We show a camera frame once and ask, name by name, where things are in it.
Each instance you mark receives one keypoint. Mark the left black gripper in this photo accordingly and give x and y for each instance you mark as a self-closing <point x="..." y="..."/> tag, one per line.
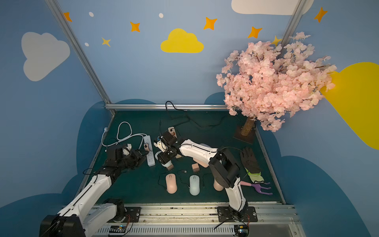
<point x="137" y="158"/>

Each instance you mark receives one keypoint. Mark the white power strip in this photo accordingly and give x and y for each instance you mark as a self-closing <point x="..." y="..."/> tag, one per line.
<point x="150" y="154"/>

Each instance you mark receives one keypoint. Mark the pink USB charger plug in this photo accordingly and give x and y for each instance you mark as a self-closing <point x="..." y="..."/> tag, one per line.
<point x="195" y="168"/>

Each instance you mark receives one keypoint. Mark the pink wireless mouse front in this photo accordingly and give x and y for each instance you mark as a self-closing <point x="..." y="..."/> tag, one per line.
<point x="171" y="184"/>

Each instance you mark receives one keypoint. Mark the pink wireless mouse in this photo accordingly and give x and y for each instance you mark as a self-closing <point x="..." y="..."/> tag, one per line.
<point x="217" y="186"/>
<point x="171" y="184"/>

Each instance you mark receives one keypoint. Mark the light blue wireless mouse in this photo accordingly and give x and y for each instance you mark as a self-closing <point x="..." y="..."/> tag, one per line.
<point x="194" y="185"/>

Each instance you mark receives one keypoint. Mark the light green wireless mouse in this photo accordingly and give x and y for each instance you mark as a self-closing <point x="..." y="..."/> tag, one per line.
<point x="166" y="165"/>

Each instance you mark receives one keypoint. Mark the peach wireless mouse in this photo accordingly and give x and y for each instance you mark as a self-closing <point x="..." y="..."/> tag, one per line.
<point x="201" y="162"/>

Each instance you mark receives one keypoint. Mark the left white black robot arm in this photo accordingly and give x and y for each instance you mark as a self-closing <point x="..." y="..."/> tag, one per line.
<point x="75" y="219"/>

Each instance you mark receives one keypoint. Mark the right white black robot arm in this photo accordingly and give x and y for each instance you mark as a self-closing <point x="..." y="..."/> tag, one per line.
<point x="221" y="162"/>

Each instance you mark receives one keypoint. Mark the beige wooden power strip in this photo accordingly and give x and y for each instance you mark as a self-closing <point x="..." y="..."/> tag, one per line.
<point x="172" y="131"/>

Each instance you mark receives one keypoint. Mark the green circuit board left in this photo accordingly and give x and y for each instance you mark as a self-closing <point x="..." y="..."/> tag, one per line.
<point x="117" y="230"/>

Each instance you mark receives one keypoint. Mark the green circuit board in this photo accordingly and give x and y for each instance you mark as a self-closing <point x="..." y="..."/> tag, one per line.
<point x="117" y="230"/>
<point x="241" y="231"/>

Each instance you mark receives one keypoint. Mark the black green work glove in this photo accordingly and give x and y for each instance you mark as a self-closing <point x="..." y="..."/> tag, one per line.
<point x="251" y="165"/>

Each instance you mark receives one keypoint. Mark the pink purple garden rake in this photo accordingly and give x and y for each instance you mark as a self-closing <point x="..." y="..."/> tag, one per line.
<point x="258" y="188"/>

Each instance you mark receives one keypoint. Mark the pink cherry blossom tree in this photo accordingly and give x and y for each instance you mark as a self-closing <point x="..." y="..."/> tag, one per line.
<point x="268" y="81"/>

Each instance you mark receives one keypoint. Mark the green circuit board right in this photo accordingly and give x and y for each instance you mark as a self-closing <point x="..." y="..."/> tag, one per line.
<point x="241" y="231"/>

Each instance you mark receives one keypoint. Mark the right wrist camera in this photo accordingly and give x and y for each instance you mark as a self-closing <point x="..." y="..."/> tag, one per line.
<point x="160" y="143"/>

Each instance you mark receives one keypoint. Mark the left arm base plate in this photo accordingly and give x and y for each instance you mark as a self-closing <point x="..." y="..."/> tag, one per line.
<point x="130" y="214"/>

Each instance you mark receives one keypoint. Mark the aluminium back frame bar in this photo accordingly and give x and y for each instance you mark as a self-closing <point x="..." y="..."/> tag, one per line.
<point x="169" y="106"/>

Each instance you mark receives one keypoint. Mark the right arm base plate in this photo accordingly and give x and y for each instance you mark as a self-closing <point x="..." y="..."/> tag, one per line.
<point x="227" y="214"/>

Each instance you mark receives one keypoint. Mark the aluminium front rail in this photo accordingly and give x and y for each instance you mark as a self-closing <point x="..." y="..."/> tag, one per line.
<point x="201" y="219"/>

